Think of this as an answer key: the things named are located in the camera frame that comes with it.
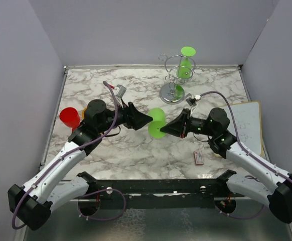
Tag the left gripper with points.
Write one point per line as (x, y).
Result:
(133, 118)

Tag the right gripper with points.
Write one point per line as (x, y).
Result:
(177, 127)

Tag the green wine glass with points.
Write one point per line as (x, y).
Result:
(159, 121)
(185, 67)

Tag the orange wine glass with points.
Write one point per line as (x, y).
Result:
(83, 113)

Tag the red wine glass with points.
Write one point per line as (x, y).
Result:
(70, 117)

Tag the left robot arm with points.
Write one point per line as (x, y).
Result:
(34, 201)

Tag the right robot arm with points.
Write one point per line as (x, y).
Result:
(274, 186)

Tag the chrome wine glass rack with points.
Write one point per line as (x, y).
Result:
(172, 92)

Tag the red white eraser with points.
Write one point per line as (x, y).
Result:
(198, 158)

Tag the small whiteboard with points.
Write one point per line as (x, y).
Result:
(247, 117)

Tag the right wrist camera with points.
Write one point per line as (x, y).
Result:
(192, 101)

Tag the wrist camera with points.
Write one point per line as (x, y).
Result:
(119, 91)
(192, 101)

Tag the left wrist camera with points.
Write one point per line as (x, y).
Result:
(119, 91)

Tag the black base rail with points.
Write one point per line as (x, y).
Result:
(165, 193)

